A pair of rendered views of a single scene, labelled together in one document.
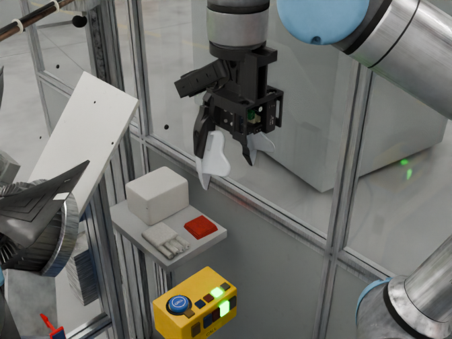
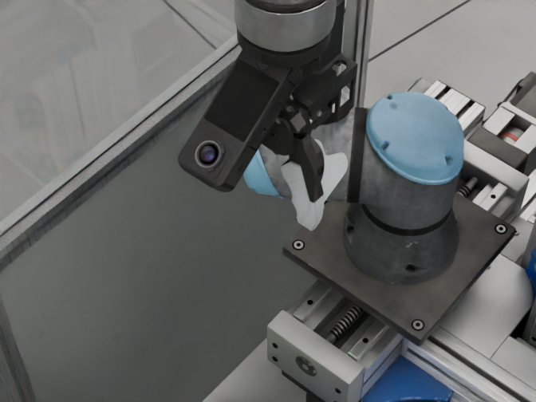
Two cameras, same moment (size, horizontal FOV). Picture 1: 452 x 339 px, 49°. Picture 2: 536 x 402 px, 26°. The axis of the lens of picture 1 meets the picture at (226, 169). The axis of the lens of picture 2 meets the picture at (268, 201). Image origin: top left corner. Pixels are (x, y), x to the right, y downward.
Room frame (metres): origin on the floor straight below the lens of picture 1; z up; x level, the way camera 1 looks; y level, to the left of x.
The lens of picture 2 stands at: (0.68, 0.61, 2.29)
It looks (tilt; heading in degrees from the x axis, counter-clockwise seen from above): 53 degrees down; 265
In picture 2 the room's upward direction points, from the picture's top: straight up
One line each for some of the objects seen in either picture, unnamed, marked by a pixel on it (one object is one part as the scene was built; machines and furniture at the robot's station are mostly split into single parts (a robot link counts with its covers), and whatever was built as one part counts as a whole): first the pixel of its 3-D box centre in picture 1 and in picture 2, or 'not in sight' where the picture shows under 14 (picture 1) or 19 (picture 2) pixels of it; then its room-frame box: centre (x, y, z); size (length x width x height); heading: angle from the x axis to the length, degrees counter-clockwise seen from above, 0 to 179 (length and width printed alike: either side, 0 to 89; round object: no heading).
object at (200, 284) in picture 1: (196, 310); not in sight; (0.76, 0.07, 1.02); 0.16 x 0.10 x 0.11; 133
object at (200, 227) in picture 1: (200, 226); not in sight; (1.24, 0.08, 0.87); 0.08 x 0.08 x 0.02; 38
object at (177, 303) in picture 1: (178, 304); not in sight; (0.73, 0.10, 1.08); 0.04 x 0.04 x 0.02
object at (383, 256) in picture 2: not in sight; (403, 214); (0.42, -0.25, 1.09); 0.15 x 0.15 x 0.10
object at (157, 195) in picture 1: (155, 193); not in sight; (1.36, 0.24, 0.91); 0.17 x 0.16 x 0.11; 133
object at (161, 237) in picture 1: (165, 239); not in sight; (1.17, 0.18, 0.87); 0.15 x 0.09 x 0.02; 43
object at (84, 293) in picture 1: (92, 264); not in sight; (1.21, 0.44, 0.73); 0.15 x 0.09 x 0.22; 133
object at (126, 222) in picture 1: (163, 223); not in sight; (1.28, 0.21, 0.84); 0.36 x 0.24 x 0.03; 43
